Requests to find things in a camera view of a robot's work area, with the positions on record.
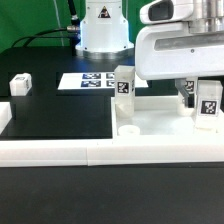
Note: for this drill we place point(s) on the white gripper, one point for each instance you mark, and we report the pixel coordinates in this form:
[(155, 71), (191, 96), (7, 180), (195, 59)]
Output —
[(170, 51)]

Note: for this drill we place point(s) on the white square tabletop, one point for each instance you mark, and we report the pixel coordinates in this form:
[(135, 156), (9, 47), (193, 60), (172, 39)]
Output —
[(162, 116)]

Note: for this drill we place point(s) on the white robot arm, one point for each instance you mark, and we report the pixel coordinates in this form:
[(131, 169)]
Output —
[(105, 31)]

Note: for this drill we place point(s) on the white marker sheet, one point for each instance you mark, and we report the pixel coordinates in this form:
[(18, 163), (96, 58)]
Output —
[(92, 80)]

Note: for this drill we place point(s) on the white U-shaped fence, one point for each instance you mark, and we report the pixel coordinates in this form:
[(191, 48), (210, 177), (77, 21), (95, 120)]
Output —
[(113, 151)]

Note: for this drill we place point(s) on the metal cable connector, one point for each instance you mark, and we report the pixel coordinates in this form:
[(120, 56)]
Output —
[(73, 29)]

